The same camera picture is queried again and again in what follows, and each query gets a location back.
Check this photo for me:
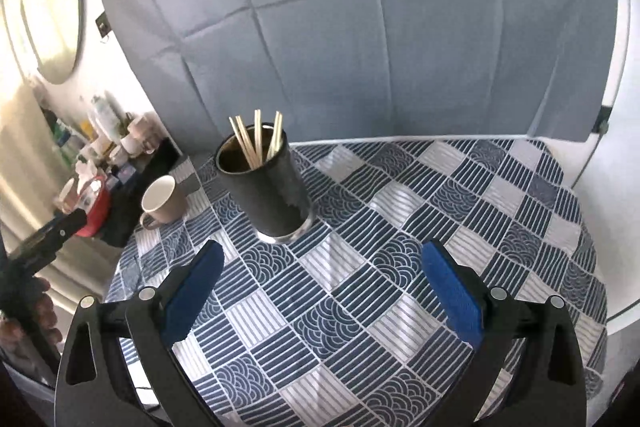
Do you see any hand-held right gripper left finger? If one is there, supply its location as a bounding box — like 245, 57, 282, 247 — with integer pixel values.
52, 239, 226, 427

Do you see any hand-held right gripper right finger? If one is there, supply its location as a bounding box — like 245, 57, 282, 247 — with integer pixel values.
420, 239, 588, 427

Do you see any beige curtain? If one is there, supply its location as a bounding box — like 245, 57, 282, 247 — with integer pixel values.
0, 79, 68, 230

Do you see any black cylindrical utensil holder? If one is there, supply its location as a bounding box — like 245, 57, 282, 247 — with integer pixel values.
214, 123, 316, 244

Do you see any oval wall mirror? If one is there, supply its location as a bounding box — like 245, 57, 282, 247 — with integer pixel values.
19, 0, 84, 86

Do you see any bundle of wooden chopsticks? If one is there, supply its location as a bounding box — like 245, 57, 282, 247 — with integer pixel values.
228, 109, 284, 170

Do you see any beige ceramic mug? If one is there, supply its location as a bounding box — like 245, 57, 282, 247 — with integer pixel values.
139, 175, 190, 232

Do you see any blue white patterned tablecloth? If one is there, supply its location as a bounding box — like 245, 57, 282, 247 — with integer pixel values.
105, 138, 609, 427

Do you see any person's left hand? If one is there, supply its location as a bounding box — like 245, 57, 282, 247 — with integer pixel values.
0, 278, 63, 350

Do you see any black side table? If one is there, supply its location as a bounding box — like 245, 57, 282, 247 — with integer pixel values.
97, 141, 183, 249

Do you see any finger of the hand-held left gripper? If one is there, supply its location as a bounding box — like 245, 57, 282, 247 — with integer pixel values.
11, 208, 89, 271

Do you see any clutter of bottles and jars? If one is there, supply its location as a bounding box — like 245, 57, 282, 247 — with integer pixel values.
42, 92, 166, 188

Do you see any red container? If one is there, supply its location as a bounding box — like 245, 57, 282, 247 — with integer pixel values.
74, 176, 112, 239

